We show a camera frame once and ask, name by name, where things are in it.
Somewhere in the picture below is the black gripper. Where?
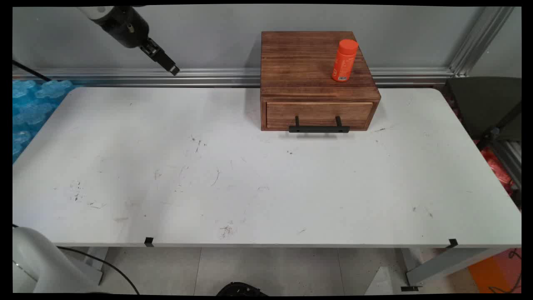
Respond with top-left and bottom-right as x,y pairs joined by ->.
100,6 -> 180,77

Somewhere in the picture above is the black metal drawer handle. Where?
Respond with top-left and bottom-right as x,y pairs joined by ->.
289,116 -> 351,134

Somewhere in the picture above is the blue bubble wrap sheet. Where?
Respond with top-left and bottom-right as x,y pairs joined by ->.
12,79 -> 86,164

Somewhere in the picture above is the brown wooden drawer cabinet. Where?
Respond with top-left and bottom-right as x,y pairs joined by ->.
261,31 -> 381,132

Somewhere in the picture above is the orange plastic bottle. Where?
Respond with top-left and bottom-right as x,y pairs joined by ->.
331,39 -> 359,83

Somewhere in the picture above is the white table leg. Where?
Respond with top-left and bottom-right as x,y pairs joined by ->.
62,247 -> 110,286
401,247 -> 513,288

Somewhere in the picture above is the black round floor object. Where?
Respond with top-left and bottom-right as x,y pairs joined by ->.
216,282 -> 268,296

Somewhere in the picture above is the red plastic bag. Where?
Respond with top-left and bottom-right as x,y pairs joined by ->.
475,140 -> 516,197

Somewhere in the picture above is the orange floor mat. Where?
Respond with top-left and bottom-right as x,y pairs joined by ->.
468,249 -> 522,294

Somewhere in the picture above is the horizontal aluminium profile rail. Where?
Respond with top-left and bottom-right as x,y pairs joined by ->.
12,67 -> 455,88

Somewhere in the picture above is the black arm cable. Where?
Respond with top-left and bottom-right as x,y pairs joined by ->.
12,60 -> 52,81

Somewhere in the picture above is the black floor cable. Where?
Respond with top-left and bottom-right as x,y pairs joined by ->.
57,246 -> 141,295

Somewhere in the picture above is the slanted aluminium profile post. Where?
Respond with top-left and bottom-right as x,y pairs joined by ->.
448,6 -> 517,78

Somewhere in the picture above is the aluminium frame rack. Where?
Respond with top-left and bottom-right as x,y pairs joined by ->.
489,140 -> 522,190

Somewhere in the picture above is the thin black cable on mat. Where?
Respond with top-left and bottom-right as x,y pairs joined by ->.
487,249 -> 522,293

